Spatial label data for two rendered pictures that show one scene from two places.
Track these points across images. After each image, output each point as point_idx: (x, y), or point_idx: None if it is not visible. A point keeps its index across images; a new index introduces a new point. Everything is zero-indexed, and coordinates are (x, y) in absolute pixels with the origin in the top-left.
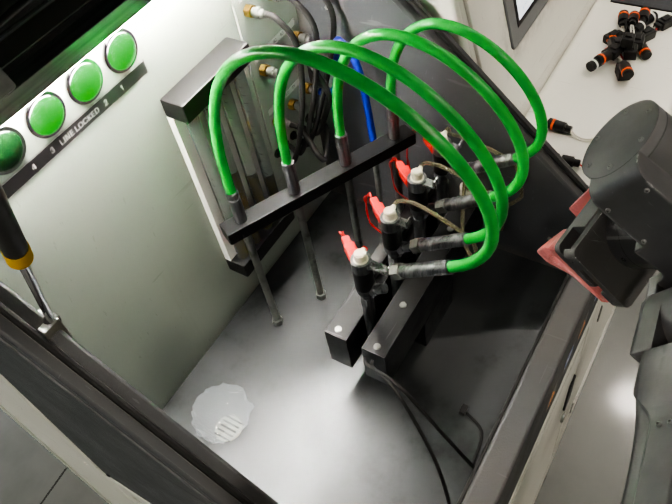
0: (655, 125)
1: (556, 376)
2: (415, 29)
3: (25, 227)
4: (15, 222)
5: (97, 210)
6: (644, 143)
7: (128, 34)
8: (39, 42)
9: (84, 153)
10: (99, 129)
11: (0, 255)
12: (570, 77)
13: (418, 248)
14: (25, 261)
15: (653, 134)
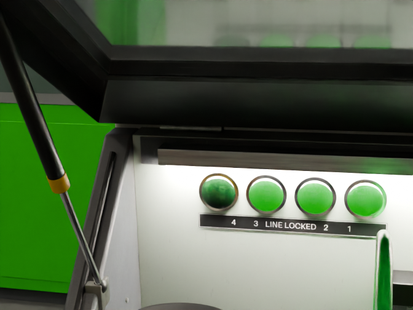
0: (158, 304)
1: None
2: None
3: (199, 257)
4: (43, 144)
5: (263, 302)
6: (137, 309)
7: (380, 191)
8: (294, 143)
9: (281, 249)
10: (306, 243)
11: (169, 258)
12: None
13: None
14: (53, 186)
15: (149, 308)
